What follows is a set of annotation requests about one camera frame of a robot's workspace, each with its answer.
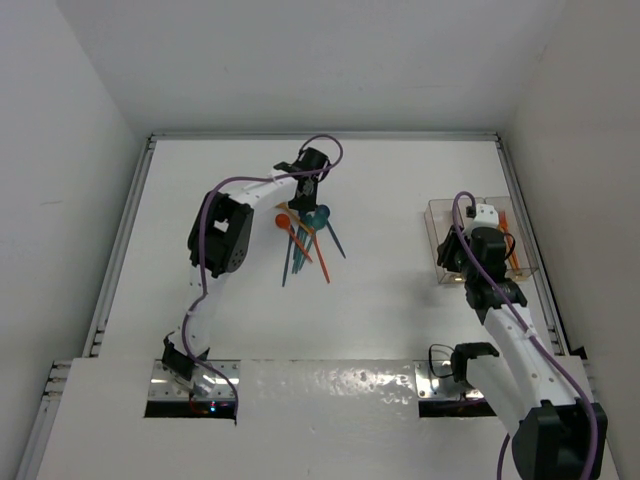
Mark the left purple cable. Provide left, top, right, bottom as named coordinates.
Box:
left=180, top=134, right=344, bottom=416

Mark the teal spoon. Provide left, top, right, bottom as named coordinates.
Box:
left=306, top=213, right=325, bottom=253

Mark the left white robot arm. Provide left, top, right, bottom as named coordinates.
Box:
left=162, top=146, right=336, bottom=390

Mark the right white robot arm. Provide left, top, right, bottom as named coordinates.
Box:
left=437, top=226, right=608, bottom=479

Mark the dark blue spoon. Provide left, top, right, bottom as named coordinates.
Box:
left=316, top=204, right=347, bottom=259

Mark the clear container right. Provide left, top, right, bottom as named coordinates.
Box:
left=486, top=196, right=538, bottom=282

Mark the clear container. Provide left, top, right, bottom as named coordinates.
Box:
left=424, top=199, right=464, bottom=284
left=486, top=196, right=538, bottom=282

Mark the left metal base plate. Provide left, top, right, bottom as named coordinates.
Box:
left=147, top=360, right=241, bottom=402

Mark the metal base plate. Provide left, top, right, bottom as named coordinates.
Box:
left=147, top=360, right=241, bottom=402
left=414, top=360, right=484, bottom=402

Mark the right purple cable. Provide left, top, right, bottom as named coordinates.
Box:
left=452, top=190, right=601, bottom=480

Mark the orange fork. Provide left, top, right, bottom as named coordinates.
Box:
left=498, top=211, right=520, bottom=270

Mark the yellow spoon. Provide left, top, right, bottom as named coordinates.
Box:
left=276, top=202, right=315, bottom=235

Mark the clear container left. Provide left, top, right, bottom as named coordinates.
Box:
left=424, top=199, right=464, bottom=284

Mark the purple cable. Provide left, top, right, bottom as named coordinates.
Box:
left=452, top=190, right=601, bottom=480
left=180, top=134, right=344, bottom=416

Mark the dark blue knife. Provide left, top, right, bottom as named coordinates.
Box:
left=281, top=226, right=295, bottom=288

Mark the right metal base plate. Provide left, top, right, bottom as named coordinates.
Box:
left=414, top=360, right=484, bottom=402

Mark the orange spoon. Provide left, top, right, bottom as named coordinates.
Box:
left=275, top=213, right=313, bottom=262

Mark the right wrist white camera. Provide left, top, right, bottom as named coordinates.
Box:
left=469, top=203, right=500, bottom=230

